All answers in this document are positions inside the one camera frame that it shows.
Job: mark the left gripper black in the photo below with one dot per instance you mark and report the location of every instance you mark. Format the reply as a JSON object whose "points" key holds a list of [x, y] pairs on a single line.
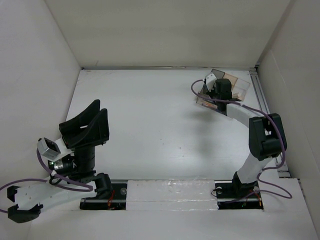
{"points": [[77, 134]]}

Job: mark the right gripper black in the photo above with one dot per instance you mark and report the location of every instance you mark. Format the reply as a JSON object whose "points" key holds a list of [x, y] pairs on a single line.
{"points": [[211, 93]]}

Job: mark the white eraser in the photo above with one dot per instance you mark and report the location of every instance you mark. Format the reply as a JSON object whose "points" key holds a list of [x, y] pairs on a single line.
{"points": [[237, 95]]}

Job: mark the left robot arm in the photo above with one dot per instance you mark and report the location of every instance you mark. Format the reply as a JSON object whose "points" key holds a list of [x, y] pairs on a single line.
{"points": [[70, 164]]}

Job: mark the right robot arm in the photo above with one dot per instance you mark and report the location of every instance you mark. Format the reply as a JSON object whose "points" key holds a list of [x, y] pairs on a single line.
{"points": [[266, 137]]}

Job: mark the clear plastic desk organizer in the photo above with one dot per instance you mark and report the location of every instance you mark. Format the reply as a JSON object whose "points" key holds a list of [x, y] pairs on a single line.
{"points": [[238, 85]]}

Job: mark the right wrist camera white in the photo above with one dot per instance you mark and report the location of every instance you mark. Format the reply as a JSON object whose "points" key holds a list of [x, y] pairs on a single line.
{"points": [[209, 82]]}

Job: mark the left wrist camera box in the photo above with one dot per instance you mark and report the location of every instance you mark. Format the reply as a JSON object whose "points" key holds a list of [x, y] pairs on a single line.
{"points": [[53, 150]]}

